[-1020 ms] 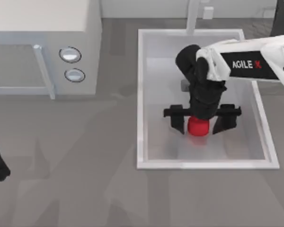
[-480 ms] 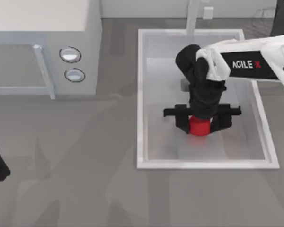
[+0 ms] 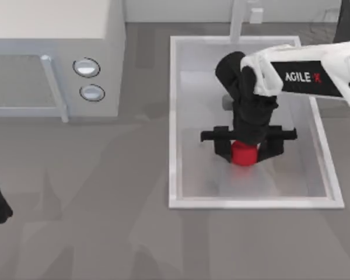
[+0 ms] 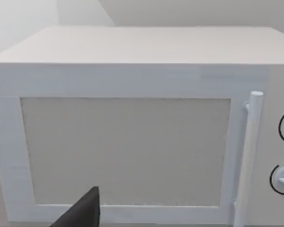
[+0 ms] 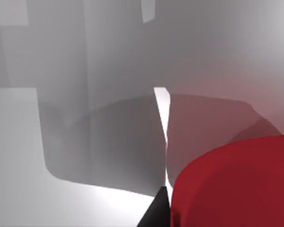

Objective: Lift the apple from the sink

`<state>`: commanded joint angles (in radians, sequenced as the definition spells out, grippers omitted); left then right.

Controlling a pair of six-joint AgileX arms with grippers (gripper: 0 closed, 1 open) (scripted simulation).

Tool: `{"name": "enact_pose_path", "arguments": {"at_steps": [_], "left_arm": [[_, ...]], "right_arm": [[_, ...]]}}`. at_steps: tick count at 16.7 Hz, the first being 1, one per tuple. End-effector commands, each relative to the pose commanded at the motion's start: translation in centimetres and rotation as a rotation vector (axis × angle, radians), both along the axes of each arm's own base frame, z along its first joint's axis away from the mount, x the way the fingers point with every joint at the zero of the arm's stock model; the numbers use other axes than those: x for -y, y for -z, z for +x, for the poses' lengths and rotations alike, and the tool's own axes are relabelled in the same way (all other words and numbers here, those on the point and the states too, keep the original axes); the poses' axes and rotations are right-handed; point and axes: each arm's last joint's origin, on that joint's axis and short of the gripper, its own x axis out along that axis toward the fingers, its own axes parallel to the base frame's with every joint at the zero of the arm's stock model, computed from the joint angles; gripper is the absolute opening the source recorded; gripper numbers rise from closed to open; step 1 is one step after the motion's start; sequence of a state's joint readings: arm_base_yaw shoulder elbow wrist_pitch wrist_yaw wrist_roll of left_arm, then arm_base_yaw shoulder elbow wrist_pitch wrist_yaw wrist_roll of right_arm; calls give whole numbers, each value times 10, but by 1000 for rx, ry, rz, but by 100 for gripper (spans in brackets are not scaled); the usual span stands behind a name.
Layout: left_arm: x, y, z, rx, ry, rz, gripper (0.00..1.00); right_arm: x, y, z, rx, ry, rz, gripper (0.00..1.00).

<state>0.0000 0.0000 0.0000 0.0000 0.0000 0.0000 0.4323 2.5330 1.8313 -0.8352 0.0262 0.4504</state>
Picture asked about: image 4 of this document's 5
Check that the pale microwave oven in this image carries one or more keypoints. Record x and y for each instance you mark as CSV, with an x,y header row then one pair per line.
x,y
142,47

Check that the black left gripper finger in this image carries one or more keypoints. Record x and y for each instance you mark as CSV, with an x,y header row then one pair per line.
x,y
86,210

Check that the pale microwave door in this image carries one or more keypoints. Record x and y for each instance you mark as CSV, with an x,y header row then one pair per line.
x,y
125,151

